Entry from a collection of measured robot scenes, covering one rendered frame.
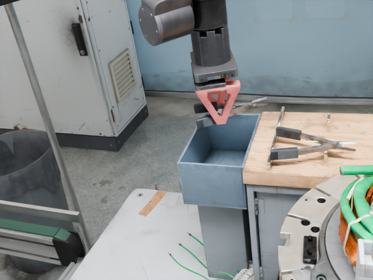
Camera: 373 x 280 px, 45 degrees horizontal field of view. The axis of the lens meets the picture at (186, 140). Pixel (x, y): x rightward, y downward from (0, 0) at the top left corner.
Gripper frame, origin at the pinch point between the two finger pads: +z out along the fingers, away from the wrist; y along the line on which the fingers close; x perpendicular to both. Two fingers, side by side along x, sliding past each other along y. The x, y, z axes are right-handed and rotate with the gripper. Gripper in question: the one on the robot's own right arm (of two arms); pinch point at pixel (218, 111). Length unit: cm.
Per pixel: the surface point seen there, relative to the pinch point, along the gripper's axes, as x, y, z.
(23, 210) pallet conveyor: -51, -26, 33
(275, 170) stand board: 6.6, 11.6, 5.0
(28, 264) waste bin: -86, -82, 104
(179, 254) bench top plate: -11.4, -3.0, 33.3
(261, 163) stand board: 5.0, 9.3, 4.9
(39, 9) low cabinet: -80, -188, 19
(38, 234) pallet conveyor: -45, -18, 35
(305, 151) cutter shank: 11.1, 11.3, 2.6
